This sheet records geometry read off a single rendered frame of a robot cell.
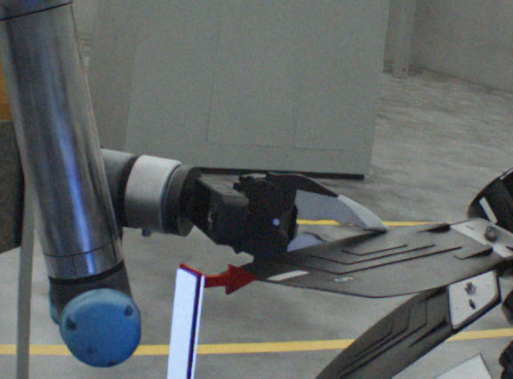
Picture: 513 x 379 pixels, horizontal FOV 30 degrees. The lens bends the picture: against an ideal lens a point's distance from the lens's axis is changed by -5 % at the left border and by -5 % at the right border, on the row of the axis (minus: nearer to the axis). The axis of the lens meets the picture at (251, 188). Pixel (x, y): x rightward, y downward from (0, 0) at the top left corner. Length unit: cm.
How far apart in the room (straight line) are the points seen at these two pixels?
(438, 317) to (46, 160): 46
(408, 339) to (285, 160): 643
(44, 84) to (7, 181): 206
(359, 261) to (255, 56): 642
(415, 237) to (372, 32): 675
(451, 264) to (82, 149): 34
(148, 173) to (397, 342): 33
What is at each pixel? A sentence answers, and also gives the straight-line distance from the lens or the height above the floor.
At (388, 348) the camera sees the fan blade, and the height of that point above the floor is 103.
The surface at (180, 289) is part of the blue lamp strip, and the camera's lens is 73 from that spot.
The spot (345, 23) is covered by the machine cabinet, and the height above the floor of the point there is 122.
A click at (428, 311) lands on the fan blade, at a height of 108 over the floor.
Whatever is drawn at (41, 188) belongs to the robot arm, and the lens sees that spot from 87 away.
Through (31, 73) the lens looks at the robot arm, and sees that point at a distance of 85.
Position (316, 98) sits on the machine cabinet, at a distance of 748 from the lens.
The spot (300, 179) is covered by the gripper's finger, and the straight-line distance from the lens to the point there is 94.
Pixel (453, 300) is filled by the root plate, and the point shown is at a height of 110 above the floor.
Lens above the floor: 140
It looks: 12 degrees down
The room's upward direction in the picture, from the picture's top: 7 degrees clockwise
